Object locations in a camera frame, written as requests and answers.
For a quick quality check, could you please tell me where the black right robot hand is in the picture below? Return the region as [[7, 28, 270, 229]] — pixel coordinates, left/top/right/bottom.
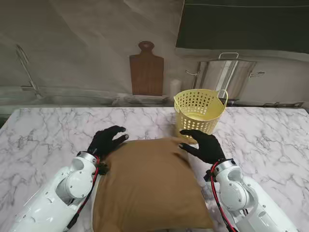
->
[[178, 129, 226, 165]]

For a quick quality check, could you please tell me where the red black left arm cable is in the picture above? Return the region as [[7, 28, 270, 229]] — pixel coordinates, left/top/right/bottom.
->
[[66, 156, 108, 230]]

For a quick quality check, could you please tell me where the black stove grate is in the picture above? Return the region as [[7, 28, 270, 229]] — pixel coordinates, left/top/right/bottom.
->
[[263, 101, 305, 108]]

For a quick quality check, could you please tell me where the brown pillowcase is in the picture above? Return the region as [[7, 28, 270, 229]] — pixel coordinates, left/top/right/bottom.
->
[[92, 137, 214, 232]]

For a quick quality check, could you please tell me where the brown wooden cutting board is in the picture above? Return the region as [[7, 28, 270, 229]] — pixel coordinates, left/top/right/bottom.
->
[[129, 41, 165, 97]]

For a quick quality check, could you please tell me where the white cylindrical candle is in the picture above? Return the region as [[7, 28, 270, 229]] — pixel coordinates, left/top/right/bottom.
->
[[169, 79, 182, 97]]

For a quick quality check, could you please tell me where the dark range hood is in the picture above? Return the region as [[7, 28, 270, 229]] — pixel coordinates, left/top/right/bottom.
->
[[175, 0, 309, 54]]

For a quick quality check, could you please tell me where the chrome kitchen faucet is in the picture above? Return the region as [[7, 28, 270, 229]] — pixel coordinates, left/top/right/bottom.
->
[[15, 44, 43, 97]]

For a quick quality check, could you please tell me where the yellow perforated laundry basket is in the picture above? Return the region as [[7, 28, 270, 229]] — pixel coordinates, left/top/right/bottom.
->
[[173, 88, 229, 145]]

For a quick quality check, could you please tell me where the red black right arm cable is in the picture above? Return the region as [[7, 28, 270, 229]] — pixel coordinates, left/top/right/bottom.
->
[[205, 161, 239, 232]]

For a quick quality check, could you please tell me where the steel kitchen sink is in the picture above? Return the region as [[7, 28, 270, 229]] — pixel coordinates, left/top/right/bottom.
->
[[0, 93, 120, 107]]

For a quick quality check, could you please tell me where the red black arm cable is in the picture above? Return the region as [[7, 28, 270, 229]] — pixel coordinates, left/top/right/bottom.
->
[[66, 156, 108, 230], [205, 161, 239, 232]]

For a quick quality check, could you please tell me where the large steel stock pot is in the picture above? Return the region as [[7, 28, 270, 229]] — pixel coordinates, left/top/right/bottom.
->
[[185, 52, 266, 100]]

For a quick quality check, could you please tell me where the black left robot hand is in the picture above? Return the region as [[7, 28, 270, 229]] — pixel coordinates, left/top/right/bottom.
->
[[87, 125, 129, 158]]

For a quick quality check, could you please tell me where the stack of white plates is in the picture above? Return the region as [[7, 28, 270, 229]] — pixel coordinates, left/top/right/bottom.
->
[[123, 94, 169, 105]]

